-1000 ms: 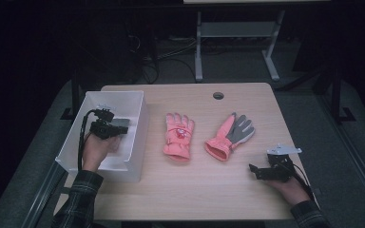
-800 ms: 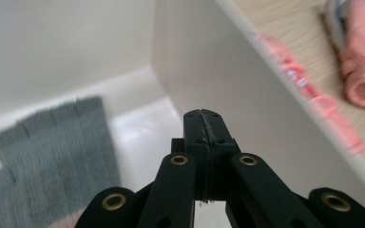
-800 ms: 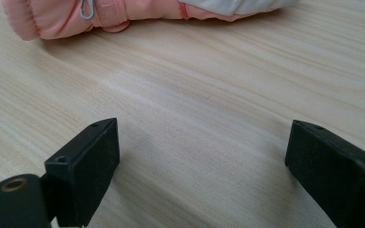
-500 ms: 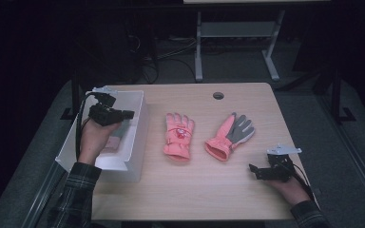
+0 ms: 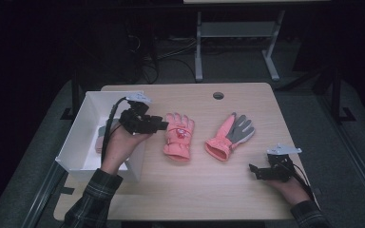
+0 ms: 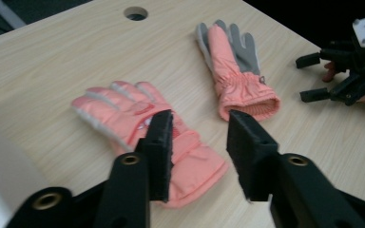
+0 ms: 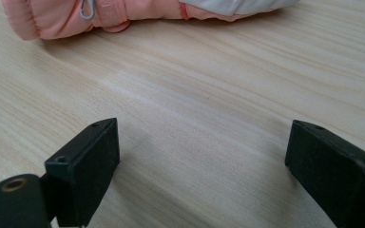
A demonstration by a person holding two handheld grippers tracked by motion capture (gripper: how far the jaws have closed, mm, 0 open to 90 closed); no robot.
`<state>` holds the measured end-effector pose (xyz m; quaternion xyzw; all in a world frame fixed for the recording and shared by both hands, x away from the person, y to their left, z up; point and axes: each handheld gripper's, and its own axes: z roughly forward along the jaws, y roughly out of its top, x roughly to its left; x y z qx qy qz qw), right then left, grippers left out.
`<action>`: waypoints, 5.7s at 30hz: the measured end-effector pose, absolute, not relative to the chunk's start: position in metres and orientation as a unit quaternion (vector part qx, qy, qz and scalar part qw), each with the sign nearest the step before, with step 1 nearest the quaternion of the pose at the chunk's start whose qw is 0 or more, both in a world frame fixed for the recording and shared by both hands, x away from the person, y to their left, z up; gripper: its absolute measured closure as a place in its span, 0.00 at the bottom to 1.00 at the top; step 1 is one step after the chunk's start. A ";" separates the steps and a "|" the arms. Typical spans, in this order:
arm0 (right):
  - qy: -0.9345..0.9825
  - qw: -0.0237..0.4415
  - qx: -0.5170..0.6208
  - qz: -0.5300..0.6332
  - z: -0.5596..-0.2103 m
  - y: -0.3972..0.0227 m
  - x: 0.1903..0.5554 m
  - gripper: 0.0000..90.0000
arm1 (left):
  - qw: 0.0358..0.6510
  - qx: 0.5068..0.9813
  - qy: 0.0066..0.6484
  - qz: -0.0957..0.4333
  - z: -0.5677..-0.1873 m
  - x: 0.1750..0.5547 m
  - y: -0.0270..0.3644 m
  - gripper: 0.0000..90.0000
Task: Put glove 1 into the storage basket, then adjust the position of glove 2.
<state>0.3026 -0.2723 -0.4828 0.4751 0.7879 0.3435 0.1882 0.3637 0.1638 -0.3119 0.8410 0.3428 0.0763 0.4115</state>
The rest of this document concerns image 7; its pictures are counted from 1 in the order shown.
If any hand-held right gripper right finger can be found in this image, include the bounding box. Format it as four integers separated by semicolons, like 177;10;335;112
284;119;365;228

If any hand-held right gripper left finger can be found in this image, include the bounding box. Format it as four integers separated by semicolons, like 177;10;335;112
41;118;121;228

